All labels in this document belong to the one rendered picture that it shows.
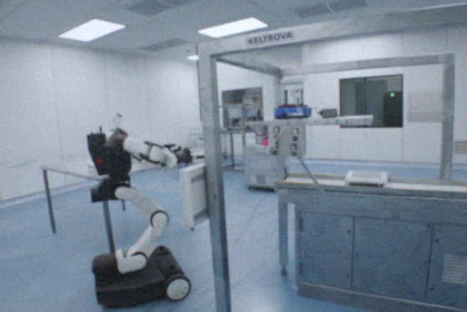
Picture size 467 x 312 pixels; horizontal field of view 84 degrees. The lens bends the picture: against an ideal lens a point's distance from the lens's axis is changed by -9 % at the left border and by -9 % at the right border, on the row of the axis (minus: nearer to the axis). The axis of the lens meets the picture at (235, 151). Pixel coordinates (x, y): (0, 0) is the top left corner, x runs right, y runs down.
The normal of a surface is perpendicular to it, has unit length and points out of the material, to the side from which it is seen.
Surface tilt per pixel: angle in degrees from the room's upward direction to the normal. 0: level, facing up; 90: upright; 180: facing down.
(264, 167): 90
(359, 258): 90
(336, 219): 90
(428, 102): 90
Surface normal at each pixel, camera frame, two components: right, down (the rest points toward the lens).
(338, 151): -0.53, 0.14
